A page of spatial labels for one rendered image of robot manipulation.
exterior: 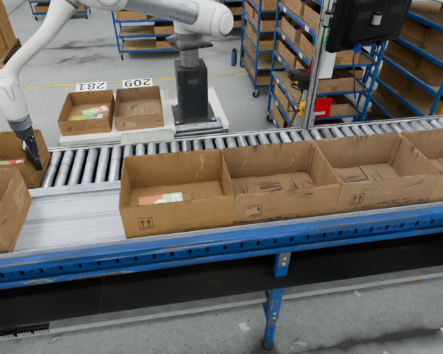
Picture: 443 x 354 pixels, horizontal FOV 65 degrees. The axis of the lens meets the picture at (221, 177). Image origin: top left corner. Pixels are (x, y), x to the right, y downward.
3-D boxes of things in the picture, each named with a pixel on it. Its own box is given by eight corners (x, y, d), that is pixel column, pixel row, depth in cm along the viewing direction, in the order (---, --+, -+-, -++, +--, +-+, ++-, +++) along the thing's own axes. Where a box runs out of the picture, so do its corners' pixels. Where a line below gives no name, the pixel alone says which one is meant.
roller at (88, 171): (87, 149, 198) (93, 154, 201) (71, 213, 158) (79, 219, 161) (93, 144, 197) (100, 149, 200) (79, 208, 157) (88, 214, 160)
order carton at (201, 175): (221, 180, 153) (221, 147, 143) (234, 229, 131) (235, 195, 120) (129, 189, 148) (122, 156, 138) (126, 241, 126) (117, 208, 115)
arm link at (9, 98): (34, 115, 150) (23, 105, 158) (21, 81, 140) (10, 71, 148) (8, 123, 144) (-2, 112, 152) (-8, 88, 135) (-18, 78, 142)
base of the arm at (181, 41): (162, 38, 200) (161, 28, 197) (199, 34, 207) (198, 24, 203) (171, 48, 187) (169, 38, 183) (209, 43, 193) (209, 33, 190)
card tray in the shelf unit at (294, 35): (280, 27, 306) (281, 15, 300) (313, 27, 309) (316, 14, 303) (293, 43, 275) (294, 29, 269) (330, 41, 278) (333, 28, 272)
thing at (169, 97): (212, 88, 262) (212, 84, 260) (229, 128, 217) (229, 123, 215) (72, 101, 246) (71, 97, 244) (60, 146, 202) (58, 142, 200)
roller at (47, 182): (50, 151, 195) (57, 157, 198) (25, 217, 155) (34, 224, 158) (58, 147, 194) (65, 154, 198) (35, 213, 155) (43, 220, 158)
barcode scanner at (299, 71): (284, 84, 203) (289, 67, 196) (303, 86, 205) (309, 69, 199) (287, 89, 197) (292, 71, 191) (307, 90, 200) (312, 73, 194)
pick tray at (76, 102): (115, 102, 238) (112, 89, 231) (111, 132, 208) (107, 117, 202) (72, 106, 234) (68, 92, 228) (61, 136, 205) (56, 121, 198)
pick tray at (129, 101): (160, 98, 242) (159, 85, 236) (164, 127, 213) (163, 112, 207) (119, 102, 238) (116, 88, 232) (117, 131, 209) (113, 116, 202)
